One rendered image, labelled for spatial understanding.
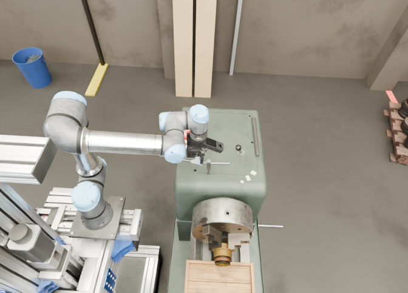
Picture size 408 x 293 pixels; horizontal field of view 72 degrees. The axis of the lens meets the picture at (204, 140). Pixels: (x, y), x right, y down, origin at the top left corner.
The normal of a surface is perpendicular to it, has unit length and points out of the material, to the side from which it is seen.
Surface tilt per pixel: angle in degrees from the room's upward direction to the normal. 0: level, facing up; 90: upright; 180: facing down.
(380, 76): 90
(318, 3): 90
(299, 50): 90
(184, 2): 80
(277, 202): 0
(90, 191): 8
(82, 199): 7
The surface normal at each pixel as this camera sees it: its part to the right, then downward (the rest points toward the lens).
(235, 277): 0.03, -0.63
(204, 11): -0.04, 0.65
